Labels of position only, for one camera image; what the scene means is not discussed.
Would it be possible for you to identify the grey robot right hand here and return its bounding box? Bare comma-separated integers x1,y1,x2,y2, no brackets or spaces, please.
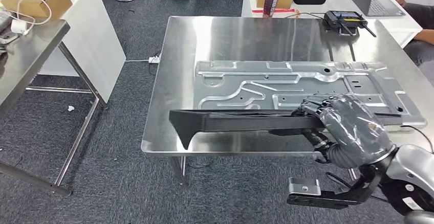
269,93,397,169

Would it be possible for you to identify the black plastic panel part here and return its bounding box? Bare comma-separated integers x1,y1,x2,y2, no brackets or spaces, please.
168,108,404,150

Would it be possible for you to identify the large steel workbench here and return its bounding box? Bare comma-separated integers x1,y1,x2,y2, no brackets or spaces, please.
140,15,434,186

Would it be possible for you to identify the grey stamped metal panel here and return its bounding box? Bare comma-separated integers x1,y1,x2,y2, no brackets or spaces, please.
193,59,428,130

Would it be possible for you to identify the black remote controller with antennas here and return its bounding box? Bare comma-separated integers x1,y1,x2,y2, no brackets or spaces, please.
322,10,378,38

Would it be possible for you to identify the person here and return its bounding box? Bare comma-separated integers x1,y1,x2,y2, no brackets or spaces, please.
395,0,434,69

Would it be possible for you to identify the red strip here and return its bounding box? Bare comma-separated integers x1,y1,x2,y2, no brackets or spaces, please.
252,8,296,14

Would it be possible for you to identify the red cylindrical can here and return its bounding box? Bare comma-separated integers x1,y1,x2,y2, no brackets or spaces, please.
263,0,283,17

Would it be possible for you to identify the white panel table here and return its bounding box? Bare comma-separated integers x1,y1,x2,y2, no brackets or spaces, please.
0,0,127,104

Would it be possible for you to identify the steel side table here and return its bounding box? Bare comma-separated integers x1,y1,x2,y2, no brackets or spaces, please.
0,19,109,197

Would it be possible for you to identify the grey flat device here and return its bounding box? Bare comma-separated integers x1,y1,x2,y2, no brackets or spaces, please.
0,10,19,45

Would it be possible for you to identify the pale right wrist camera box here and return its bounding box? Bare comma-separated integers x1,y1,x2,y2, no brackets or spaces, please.
288,177,321,197

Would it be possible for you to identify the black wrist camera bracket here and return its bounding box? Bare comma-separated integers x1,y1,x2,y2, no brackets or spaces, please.
286,168,384,210

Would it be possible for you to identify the white charger with cable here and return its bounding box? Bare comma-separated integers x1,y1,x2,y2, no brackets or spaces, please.
0,0,53,37

